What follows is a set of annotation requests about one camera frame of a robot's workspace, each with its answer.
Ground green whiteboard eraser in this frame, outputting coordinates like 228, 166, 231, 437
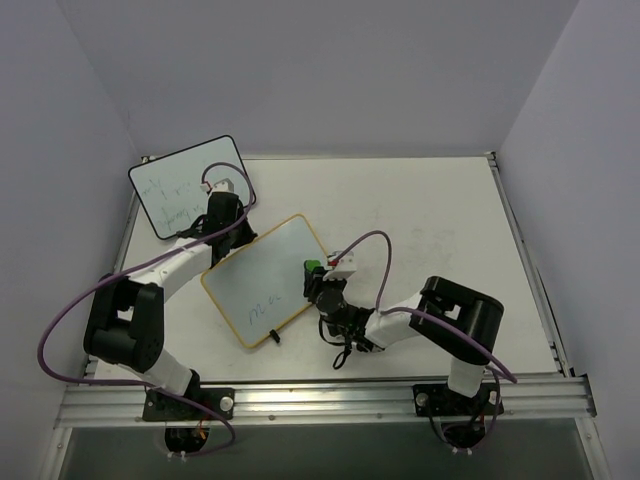
304, 259, 322, 272

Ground yellow framed whiteboard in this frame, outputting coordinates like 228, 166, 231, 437
200, 214, 327, 348

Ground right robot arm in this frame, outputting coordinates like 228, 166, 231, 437
303, 260, 504, 413

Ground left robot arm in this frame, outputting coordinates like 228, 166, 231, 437
83, 191, 257, 419

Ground black framed whiteboard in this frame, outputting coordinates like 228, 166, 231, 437
128, 135, 250, 240

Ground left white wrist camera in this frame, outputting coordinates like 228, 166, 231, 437
200, 178, 235, 195

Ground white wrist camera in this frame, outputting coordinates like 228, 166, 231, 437
200, 178, 235, 195
323, 251, 357, 281

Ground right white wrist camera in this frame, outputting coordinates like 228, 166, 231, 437
323, 251, 357, 281

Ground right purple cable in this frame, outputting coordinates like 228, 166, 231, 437
327, 230, 519, 451

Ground purple cable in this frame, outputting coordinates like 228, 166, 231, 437
327, 230, 519, 451
38, 162, 254, 457

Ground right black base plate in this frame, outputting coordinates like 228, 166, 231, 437
412, 382, 504, 417

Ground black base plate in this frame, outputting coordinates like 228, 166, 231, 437
412, 382, 504, 417
142, 387, 235, 422

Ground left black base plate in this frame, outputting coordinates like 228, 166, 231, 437
142, 387, 235, 422

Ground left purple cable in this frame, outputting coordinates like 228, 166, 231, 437
38, 162, 254, 457

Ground aluminium mounting rail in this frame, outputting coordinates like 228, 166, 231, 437
55, 375, 596, 428

